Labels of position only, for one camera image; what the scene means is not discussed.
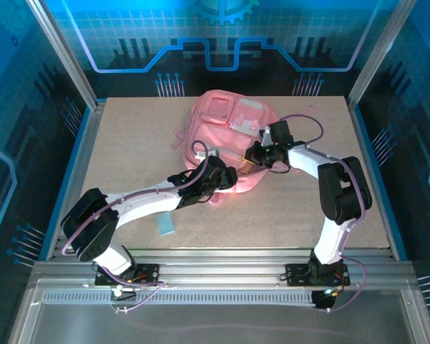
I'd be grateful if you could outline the pink backpack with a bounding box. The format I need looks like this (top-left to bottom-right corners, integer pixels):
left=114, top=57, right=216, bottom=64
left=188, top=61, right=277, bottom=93
left=171, top=90, right=315, bottom=207

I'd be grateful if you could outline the grey metal tray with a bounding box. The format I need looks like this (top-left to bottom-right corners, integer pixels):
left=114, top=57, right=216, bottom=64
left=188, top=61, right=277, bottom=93
left=6, top=279, right=430, bottom=344

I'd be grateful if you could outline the small black right control board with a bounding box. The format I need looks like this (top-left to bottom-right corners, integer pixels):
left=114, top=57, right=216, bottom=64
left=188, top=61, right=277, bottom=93
left=312, top=289, right=340, bottom=310

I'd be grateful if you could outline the aluminium cross rail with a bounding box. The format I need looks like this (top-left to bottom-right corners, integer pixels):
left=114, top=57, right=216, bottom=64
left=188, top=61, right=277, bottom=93
left=32, top=249, right=416, bottom=287

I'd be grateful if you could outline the aluminium right side rail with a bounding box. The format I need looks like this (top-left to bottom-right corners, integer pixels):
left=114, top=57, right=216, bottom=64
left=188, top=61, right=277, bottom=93
left=345, top=98, right=409, bottom=261

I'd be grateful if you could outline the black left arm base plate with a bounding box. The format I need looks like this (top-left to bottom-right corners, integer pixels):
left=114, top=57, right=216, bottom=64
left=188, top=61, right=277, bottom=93
left=95, top=263, right=161, bottom=287

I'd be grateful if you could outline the slotted grey cable duct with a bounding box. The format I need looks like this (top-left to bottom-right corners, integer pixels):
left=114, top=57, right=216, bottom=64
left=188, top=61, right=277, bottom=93
left=42, top=292, right=318, bottom=306

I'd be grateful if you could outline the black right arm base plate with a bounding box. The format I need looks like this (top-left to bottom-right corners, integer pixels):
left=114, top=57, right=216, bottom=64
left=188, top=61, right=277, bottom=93
left=285, top=263, right=350, bottom=287

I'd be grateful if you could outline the aluminium left side rail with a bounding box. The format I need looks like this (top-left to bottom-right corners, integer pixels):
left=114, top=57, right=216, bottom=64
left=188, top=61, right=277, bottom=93
left=46, top=102, right=108, bottom=261

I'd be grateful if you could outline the aluminium right frame post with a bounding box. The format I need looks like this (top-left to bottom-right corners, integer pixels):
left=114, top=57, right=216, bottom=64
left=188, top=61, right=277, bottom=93
left=346, top=0, right=419, bottom=108

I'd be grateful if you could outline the aluminium frame post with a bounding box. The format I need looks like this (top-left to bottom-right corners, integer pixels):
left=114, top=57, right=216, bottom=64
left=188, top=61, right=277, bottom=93
left=346, top=0, right=419, bottom=108
left=25, top=0, right=108, bottom=110

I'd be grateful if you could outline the aluminium left frame post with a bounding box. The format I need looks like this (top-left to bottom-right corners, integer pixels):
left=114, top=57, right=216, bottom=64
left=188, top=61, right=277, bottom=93
left=25, top=0, right=108, bottom=110

